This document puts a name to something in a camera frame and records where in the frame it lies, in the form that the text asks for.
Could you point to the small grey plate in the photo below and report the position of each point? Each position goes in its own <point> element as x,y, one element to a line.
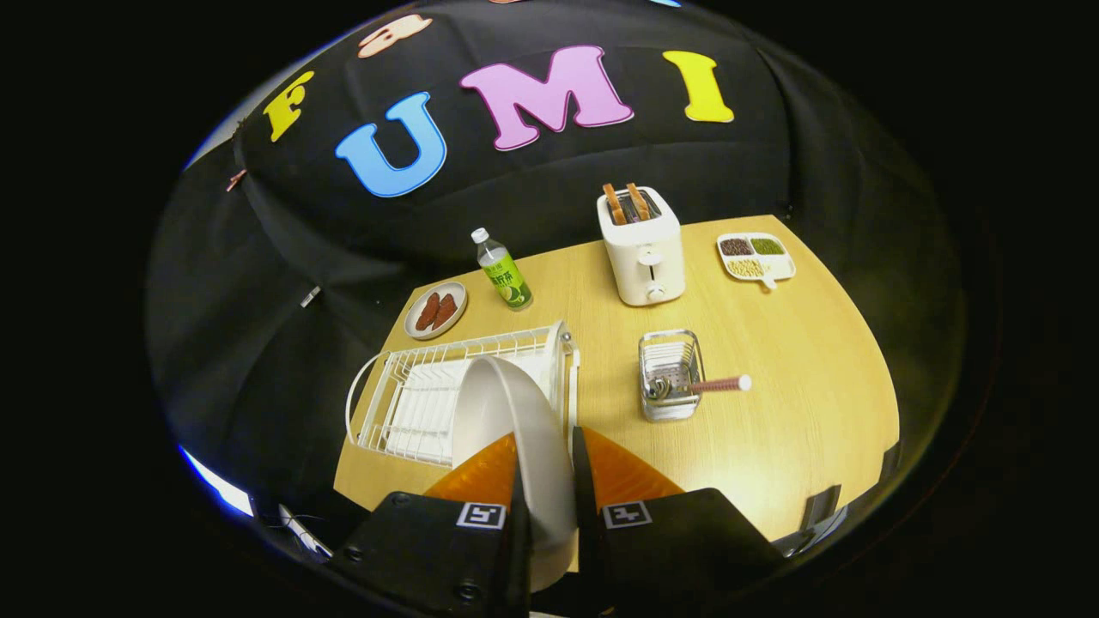
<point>435,290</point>

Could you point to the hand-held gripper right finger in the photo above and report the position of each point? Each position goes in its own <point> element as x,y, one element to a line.
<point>588,558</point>

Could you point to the white clip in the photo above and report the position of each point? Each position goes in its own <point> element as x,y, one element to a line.
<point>310,297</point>

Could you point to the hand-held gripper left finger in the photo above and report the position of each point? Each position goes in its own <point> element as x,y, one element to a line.
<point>522,566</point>

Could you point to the green tea bottle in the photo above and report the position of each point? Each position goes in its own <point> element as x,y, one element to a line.
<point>505,276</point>

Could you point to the white toaster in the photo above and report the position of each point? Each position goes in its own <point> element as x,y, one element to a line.
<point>644,257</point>

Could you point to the white plate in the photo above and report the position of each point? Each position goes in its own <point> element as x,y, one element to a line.
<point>541,463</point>

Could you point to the toasted bread slice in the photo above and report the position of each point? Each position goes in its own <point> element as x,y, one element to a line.
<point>638,202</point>
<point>614,204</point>

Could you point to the white desk device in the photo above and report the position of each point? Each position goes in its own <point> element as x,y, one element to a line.
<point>305,534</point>

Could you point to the white divided bean dish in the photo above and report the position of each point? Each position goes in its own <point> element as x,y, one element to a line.
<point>777,268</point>

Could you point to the black backdrop cloth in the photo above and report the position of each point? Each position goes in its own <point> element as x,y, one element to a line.
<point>300,257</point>

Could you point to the red clip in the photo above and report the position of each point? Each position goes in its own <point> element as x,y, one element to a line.
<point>235,179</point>

